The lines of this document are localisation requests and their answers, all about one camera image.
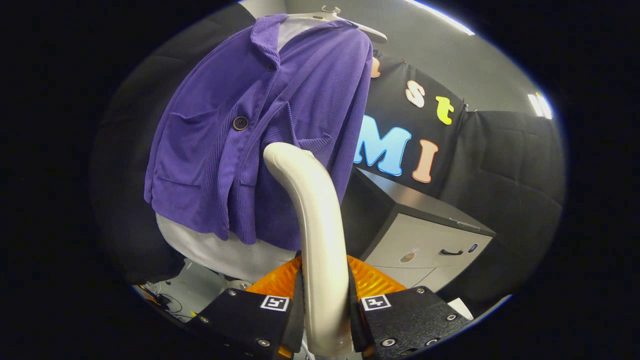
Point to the white paper sheet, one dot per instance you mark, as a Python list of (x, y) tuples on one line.
[(461, 308)]

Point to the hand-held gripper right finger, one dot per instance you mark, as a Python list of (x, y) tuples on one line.
[(354, 315)]

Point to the grey cabinet with dark top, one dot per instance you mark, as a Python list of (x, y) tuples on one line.
[(425, 240)]

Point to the white padded torso form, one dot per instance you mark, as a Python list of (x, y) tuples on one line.
[(215, 252)]

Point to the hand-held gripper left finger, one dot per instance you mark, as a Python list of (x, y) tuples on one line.
[(299, 310)]

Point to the white garment steamer nozzle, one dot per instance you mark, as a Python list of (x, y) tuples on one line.
[(315, 210)]

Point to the white plastic clothes hanger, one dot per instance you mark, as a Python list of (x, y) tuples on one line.
[(370, 32)]

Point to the black backdrop cloth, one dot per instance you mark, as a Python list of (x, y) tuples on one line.
[(390, 100)]

